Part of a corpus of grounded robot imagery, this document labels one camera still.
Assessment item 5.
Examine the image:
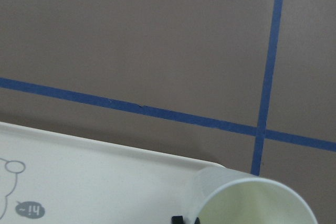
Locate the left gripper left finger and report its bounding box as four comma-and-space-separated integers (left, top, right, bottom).
172, 216, 184, 224

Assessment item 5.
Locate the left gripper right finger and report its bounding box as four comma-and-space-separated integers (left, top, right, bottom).
194, 217, 201, 224

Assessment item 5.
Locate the cream plastic cup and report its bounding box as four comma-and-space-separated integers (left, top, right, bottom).
182, 167, 317, 223

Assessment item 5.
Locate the cream serving tray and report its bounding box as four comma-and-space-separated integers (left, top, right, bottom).
1, 123, 213, 223

